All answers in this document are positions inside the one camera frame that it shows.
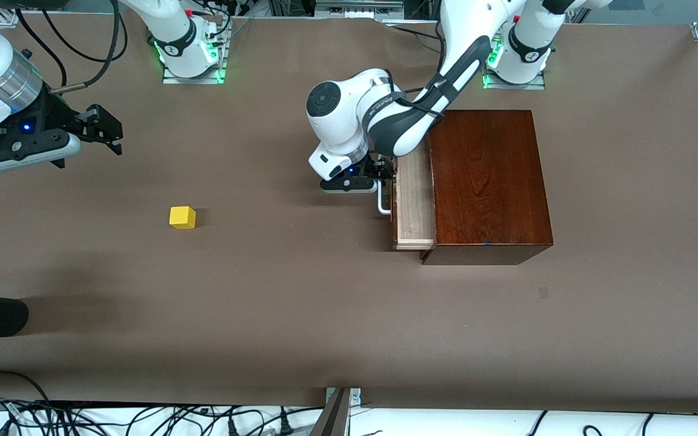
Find metal equipment frame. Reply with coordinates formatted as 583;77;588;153
267;0;440;24

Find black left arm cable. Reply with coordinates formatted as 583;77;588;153
385;70;448;119

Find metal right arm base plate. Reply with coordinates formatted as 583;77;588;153
162;24;227;84

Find dark brown wooden cabinet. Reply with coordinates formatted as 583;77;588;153
420;110;554;266

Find yellow cube block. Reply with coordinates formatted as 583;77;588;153
169;206;197;230

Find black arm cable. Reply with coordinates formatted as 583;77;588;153
385;70;448;119
19;0;127;94

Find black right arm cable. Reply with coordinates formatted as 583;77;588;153
19;0;127;94

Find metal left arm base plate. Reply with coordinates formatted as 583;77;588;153
482;33;547;90

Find aluminium profile post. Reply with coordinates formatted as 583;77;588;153
308;386;362;436

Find light wood drawer white handle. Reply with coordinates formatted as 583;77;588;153
377;148;436;251

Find brown table cover sheet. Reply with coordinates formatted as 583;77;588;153
0;13;698;408

